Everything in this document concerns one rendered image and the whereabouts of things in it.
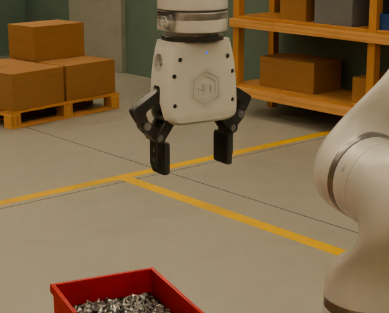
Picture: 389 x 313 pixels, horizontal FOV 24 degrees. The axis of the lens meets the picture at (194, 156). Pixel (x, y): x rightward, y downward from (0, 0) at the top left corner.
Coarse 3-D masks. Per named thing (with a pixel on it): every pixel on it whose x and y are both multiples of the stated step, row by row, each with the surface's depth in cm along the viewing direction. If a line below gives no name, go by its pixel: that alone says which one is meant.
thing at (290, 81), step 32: (288, 0) 734; (320, 0) 703; (352, 0) 676; (384, 0) 697; (288, 32) 723; (320, 32) 698; (352, 32) 674; (384, 32) 657; (288, 64) 745; (320, 64) 730; (256, 96) 763; (288, 96) 736; (320, 96) 723; (352, 96) 695
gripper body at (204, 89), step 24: (168, 48) 104; (192, 48) 105; (216, 48) 107; (168, 72) 105; (192, 72) 106; (216, 72) 108; (168, 96) 105; (192, 96) 106; (216, 96) 108; (168, 120) 106; (192, 120) 107; (216, 120) 109
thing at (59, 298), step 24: (72, 288) 174; (96, 288) 176; (120, 288) 178; (144, 288) 180; (168, 288) 172; (72, 312) 160; (96, 312) 171; (120, 312) 171; (144, 312) 168; (168, 312) 169; (192, 312) 162
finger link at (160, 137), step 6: (162, 114) 109; (156, 120) 109; (162, 120) 108; (156, 126) 109; (162, 126) 107; (168, 126) 107; (162, 132) 107; (168, 132) 107; (156, 138) 107; (162, 138) 107
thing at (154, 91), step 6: (156, 90) 106; (144, 96) 107; (150, 96) 106; (156, 96) 106; (138, 102) 106; (144, 102) 105; (150, 102) 106; (156, 102) 106; (132, 108) 106; (138, 108) 105; (144, 108) 106; (150, 108) 106; (132, 114) 106; (138, 114) 105; (144, 114) 106; (138, 120) 106; (144, 120) 106; (138, 126) 107
